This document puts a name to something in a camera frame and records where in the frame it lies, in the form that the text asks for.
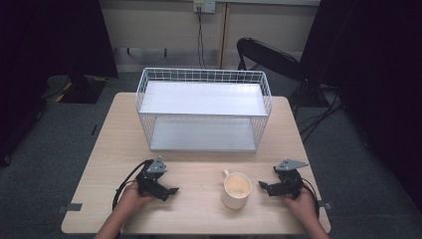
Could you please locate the person's left hand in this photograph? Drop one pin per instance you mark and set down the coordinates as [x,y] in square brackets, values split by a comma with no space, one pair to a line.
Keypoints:
[134,199]

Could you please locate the wooden wall strip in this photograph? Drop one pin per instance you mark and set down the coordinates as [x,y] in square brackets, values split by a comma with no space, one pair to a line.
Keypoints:
[223,36]

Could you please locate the cream cup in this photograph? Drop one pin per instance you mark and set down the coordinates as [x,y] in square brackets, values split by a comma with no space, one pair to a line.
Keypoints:
[236,191]

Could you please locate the white wall socket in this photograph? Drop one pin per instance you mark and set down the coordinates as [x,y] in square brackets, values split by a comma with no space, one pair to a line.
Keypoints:
[204,5]

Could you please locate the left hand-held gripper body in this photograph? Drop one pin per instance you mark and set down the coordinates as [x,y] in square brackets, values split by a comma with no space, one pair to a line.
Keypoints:
[149,181]

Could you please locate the black curtain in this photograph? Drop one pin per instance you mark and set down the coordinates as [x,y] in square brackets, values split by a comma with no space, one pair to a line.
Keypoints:
[49,40]
[375,66]

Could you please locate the person's right hand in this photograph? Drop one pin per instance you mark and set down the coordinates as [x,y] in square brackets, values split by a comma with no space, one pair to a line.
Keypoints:
[300,204]

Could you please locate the black chair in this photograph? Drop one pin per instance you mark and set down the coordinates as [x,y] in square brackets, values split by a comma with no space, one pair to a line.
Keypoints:
[265,54]

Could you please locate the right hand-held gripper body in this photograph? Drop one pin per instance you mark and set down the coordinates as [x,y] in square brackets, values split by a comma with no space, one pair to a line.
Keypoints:
[289,184]

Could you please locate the grey table bracket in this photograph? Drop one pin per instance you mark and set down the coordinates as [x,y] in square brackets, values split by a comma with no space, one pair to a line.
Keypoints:
[325,205]
[70,207]

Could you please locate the black stand base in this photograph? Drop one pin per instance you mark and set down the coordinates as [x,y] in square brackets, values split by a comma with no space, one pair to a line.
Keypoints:
[79,88]

